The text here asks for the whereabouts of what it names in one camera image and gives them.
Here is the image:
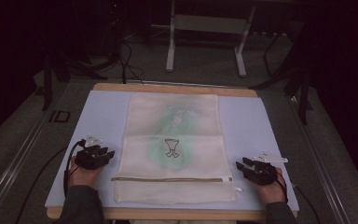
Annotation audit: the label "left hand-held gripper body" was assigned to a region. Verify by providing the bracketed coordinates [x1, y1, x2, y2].
[74, 133, 107, 171]

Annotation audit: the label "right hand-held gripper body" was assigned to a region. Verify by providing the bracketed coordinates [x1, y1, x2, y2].
[245, 150, 290, 187]

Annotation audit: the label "white mesh laundry bag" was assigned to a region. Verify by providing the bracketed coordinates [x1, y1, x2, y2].
[113, 92, 243, 205]

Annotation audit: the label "person's left hand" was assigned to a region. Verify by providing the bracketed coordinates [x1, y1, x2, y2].
[67, 156, 103, 189]

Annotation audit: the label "person's right hand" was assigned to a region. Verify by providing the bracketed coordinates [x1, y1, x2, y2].
[251, 167, 289, 205]

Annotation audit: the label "light blue table mat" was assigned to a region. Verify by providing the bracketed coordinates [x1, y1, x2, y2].
[44, 90, 300, 213]

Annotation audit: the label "green garment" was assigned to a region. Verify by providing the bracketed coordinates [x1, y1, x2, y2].
[148, 102, 200, 171]

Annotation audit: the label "black tripod stand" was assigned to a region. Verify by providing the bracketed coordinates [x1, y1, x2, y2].
[41, 50, 108, 112]
[251, 26, 314, 126]

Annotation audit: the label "white metal stand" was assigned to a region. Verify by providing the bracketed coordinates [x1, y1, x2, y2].
[165, 0, 258, 77]

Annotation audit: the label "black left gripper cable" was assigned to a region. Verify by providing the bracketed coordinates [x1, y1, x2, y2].
[14, 139, 87, 224]

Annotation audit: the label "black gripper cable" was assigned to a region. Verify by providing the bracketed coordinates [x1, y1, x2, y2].
[274, 172, 322, 224]
[14, 139, 87, 224]

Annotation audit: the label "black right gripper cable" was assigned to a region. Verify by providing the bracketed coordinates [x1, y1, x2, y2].
[274, 172, 322, 224]

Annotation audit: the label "aluminium floor rail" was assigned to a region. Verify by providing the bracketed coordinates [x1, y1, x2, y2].
[290, 94, 353, 224]
[0, 92, 63, 224]

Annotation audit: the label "black floor cables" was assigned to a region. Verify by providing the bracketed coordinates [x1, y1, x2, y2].
[117, 38, 146, 86]

